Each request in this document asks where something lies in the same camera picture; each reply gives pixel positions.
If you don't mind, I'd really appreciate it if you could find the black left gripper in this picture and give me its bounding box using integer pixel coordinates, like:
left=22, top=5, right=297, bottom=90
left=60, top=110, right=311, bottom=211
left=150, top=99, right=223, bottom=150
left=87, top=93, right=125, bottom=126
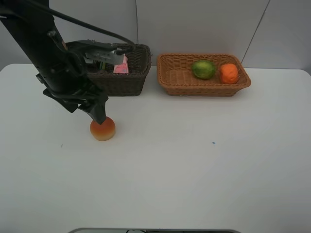
left=36, top=58, right=108, bottom=125

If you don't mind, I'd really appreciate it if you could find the orange round bread bun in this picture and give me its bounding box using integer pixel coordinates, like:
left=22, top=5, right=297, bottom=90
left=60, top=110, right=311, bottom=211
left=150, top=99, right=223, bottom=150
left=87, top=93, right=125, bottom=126
left=90, top=117, right=116, bottom=141

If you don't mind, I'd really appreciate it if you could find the pink squeeze bottle white cap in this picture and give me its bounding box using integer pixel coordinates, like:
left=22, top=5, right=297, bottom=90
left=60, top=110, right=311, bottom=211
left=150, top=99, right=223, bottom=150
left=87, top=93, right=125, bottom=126
left=113, top=55, right=129, bottom=74

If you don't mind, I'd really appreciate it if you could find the green lime fruit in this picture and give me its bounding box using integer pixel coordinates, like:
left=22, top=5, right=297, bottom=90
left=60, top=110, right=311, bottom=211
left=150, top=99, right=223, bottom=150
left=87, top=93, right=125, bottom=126
left=191, top=60, right=216, bottom=80

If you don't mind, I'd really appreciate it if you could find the orange tangerine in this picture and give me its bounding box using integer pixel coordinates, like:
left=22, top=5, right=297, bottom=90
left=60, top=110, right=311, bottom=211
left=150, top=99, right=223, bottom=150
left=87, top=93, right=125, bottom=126
left=220, top=64, right=239, bottom=84

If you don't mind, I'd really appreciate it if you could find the black pump dispenser bottle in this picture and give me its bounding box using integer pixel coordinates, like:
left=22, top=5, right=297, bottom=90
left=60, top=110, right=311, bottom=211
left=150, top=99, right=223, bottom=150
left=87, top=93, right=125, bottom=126
left=96, top=61, right=106, bottom=70

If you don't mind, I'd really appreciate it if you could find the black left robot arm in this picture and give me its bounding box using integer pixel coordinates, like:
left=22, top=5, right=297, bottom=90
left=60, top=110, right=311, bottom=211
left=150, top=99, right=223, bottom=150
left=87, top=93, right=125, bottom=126
left=0, top=0, right=108, bottom=124

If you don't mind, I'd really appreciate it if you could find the dark brown wicker basket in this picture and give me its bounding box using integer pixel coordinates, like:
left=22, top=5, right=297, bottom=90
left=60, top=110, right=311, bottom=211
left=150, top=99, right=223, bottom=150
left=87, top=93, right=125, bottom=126
left=87, top=44, right=151, bottom=96

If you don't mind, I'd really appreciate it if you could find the light tan wicker basket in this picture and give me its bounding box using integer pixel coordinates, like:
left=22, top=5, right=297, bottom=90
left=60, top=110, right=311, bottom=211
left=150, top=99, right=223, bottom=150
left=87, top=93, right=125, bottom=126
left=157, top=53, right=251, bottom=97

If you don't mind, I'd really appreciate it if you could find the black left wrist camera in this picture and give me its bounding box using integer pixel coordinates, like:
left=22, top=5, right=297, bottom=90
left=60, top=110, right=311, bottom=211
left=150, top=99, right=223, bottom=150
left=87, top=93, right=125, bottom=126
left=66, top=40, right=124, bottom=65

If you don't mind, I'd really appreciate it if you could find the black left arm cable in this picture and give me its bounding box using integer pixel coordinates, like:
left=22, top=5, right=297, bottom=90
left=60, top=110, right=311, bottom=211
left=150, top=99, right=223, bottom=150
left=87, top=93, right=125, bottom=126
left=0, top=0, right=136, bottom=53

